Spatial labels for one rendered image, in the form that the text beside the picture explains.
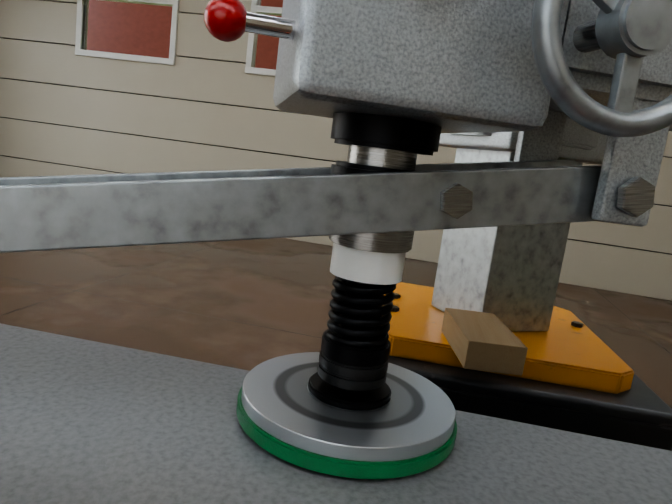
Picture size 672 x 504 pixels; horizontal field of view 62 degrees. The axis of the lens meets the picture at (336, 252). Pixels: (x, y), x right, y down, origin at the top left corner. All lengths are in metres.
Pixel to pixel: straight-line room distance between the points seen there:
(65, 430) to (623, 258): 6.48
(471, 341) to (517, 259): 0.30
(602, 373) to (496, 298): 0.24
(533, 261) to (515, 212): 0.72
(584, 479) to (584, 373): 0.55
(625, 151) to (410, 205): 0.19
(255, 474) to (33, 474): 0.17
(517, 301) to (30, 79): 7.72
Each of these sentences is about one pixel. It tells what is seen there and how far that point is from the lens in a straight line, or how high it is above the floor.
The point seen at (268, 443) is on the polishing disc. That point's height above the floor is 0.85.
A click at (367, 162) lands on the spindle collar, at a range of 0.50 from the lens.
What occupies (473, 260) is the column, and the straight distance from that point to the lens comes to 1.21.
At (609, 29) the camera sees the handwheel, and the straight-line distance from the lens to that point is 0.44.
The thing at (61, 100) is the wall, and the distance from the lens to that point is 8.14.
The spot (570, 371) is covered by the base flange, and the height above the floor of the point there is 0.77.
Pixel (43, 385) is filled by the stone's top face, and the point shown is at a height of 0.84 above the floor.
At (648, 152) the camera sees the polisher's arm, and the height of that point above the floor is 1.14.
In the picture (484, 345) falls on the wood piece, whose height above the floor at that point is 0.83.
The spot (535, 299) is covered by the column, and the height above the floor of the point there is 0.85.
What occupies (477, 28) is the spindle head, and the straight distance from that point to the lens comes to 0.44.
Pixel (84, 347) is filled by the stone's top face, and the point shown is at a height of 0.84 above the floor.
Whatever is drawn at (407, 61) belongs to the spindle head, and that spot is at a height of 1.18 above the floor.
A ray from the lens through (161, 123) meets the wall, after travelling 7.37.
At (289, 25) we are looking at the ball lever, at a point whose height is 1.19.
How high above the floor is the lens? 1.11
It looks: 10 degrees down
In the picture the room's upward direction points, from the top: 7 degrees clockwise
